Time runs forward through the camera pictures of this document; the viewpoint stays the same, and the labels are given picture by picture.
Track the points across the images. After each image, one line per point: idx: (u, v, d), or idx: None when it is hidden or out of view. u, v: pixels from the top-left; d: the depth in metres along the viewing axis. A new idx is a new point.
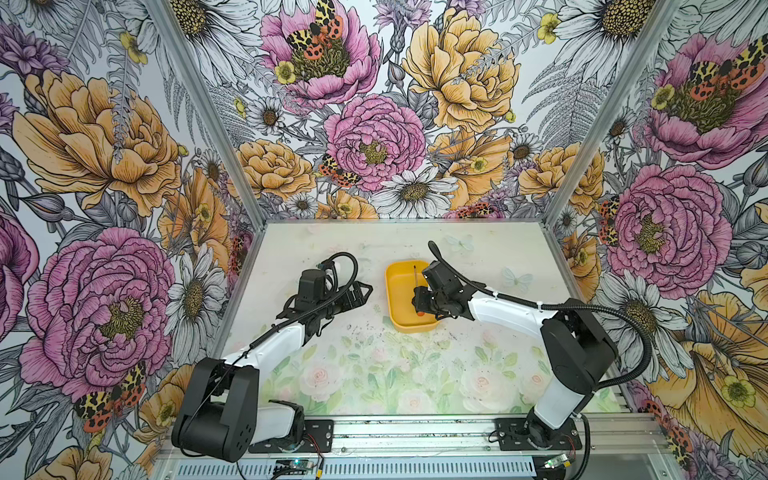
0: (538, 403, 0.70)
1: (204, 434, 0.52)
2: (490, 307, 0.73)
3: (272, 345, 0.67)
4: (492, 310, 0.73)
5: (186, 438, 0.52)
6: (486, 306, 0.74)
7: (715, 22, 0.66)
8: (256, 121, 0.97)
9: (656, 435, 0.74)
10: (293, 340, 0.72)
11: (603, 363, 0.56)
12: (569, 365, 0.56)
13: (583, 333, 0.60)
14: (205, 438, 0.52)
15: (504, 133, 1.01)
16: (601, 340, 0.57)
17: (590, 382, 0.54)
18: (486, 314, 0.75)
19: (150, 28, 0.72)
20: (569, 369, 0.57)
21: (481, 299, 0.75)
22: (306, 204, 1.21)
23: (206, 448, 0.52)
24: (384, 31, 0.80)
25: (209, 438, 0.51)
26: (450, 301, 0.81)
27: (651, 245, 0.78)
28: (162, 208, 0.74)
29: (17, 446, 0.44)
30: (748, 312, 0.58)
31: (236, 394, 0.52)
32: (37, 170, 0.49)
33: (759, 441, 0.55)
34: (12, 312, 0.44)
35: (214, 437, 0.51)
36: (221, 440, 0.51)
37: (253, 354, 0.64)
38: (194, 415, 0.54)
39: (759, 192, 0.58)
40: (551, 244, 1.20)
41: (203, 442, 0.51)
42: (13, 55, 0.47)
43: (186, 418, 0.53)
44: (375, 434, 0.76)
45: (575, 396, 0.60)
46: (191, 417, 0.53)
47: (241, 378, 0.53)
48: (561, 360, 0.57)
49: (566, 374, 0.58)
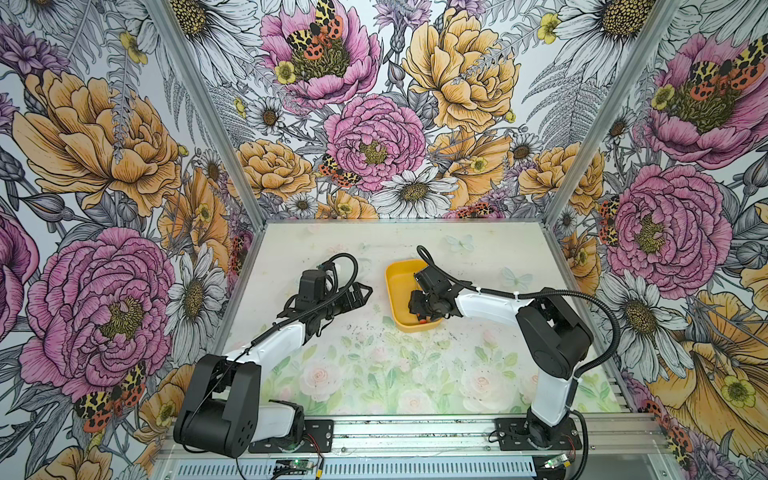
0: (535, 400, 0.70)
1: (207, 429, 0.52)
2: (474, 302, 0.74)
3: (273, 343, 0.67)
4: (477, 305, 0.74)
5: (188, 434, 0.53)
6: (471, 302, 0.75)
7: (715, 22, 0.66)
8: (256, 121, 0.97)
9: (656, 435, 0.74)
10: (292, 339, 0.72)
11: (580, 347, 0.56)
12: (544, 349, 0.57)
13: (558, 321, 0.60)
14: (208, 433, 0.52)
15: (504, 133, 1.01)
16: (576, 325, 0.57)
17: (566, 365, 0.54)
18: (472, 310, 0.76)
19: (150, 28, 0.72)
20: (546, 353, 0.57)
21: (465, 295, 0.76)
22: (306, 204, 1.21)
23: (208, 444, 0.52)
24: (384, 31, 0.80)
25: (211, 434, 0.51)
26: (441, 300, 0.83)
27: (651, 245, 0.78)
28: (162, 208, 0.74)
29: (17, 446, 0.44)
30: (748, 312, 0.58)
31: (237, 390, 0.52)
32: (37, 169, 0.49)
33: (759, 441, 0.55)
34: (12, 312, 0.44)
35: (216, 433, 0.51)
36: (223, 436, 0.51)
37: (254, 352, 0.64)
38: (196, 411, 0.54)
39: (759, 192, 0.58)
40: (551, 244, 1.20)
41: (206, 437, 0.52)
42: (13, 55, 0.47)
43: (188, 414, 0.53)
44: (375, 434, 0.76)
45: (560, 383, 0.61)
46: (193, 413, 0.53)
47: (242, 374, 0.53)
48: (536, 344, 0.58)
49: (544, 359, 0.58)
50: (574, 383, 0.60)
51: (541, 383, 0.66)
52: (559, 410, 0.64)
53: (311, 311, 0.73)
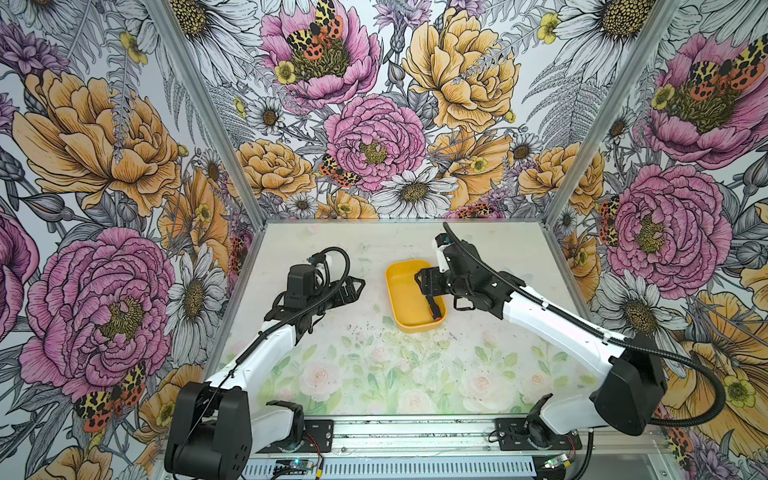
0: (547, 407, 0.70)
1: (197, 459, 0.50)
2: (534, 319, 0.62)
3: (258, 357, 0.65)
4: (536, 322, 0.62)
5: (180, 464, 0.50)
6: (529, 317, 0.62)
7: (715, 22, 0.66)
8: (256, 121, 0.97)
9: (656, 436, 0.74)
10: (283, 342, 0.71)
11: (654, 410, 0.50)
12: (622, 408, 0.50)
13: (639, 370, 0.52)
14: (199, 462, 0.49)
15: (504, 133, 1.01)
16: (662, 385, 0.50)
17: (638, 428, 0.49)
18: (522, 321, 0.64)
19: (150, 27, 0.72)
20: (619, 410, 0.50)
21: (524, 309, 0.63)
22: (306, 204, 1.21)
23: (200, 473, 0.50)
24: (384, 31, 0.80)
25: (202, 462, 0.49)
26: (477, 293, 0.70)
27: (651, 245, 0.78)
28: (162, 208, 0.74)
29: (17, 445, 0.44)
30: (748, 312, 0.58)
31: (223, 417, 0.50)
32: (37, 170, 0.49)
33: (759, 441, 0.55)
34: (12, 312, 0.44)
35: (207, 460, 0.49)
36: (215, 462, 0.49)
37: (240, 371, 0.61)
38: (184, 441, 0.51)
39: (759, 192, 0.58)
40: (551, 244, 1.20)
41: (199, 468, 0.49)
42: (13, 55, 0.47)
43: (176, 446, 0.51)
44: (375, 435, 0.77)
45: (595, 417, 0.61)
46: (182, 444, 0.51)
47: (227, 402, 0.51)
48: (614, 401, 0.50)
49: (609, 412, 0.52)
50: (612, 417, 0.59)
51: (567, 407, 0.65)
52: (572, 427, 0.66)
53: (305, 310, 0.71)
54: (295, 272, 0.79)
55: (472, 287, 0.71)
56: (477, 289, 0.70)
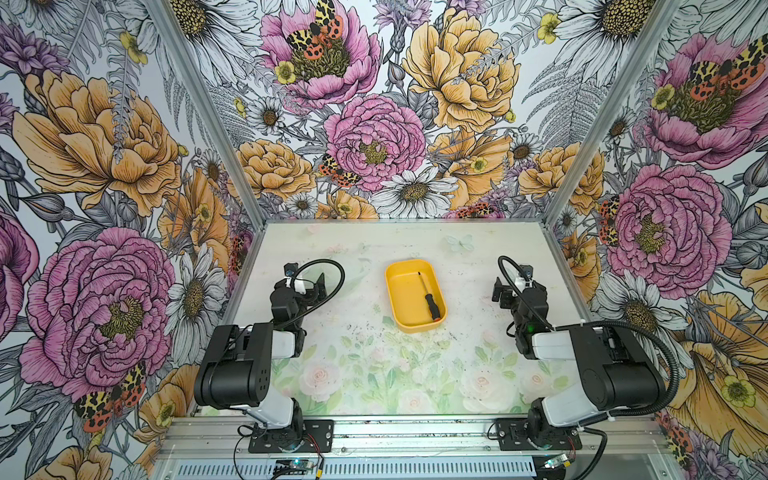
0: (549, 398, 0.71)
1: (226, 383, 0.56)
2: (543, 342, 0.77)
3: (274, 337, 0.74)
4: (546, 344, 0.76)
5: (213, 384, 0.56)
6: (541, 340, 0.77)
7: (715, 22, 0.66)
8: (255, 121, 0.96)
9: (656, 435, 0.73)
10: (288, 344, 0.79)
11: (642, 389, 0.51)
12: (596, 371, 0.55)
13: (624, 358, 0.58)
14: (230, 384, 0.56)
15: (504, 133, 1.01)
16: (643, 365, 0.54)
17: (611, 395, 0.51)
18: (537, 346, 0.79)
19: (150, 28, 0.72)
20: (596, 374, 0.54)
21: (539, 335, 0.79)
22: (306, 204, 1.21)
23: (231, 391, 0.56)
24: (384, 31, 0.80)
25: (234, 379, 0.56)
26: (520, 336, 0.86)
27: (651, 245, 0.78)
28: (162, 208, 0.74)
29: (17, 446, 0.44)
30: (748, 312, 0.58)
31: (260, 338, 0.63)
32: (37, 169, 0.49)
33: (759, 441, 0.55)
34: (12, 312, 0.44)
35: (239, 377, 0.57)
36: (245, 385, 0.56)
37: None
38: (218, 363, 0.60)
39: (759, 192, 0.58)
40: (551, 244, 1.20)
41: (230, 383, 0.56)
42: (13, 54, 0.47)
43: (210, 366, 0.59)
44: (374, 434, 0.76)
45: (588, 405, 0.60)
46: (214, 364, 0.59)
47: (261, 325, 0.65)
48: (589, 365, 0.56)
49: (591, 381, 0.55)
50: (604, 414, 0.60)
51: (569, 393, 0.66)
52: (569, 420, 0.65)
53: (297, 316, 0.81)
54: (278, 303, 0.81)
55: (521, 329, 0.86)
56: (523, 335, 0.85)
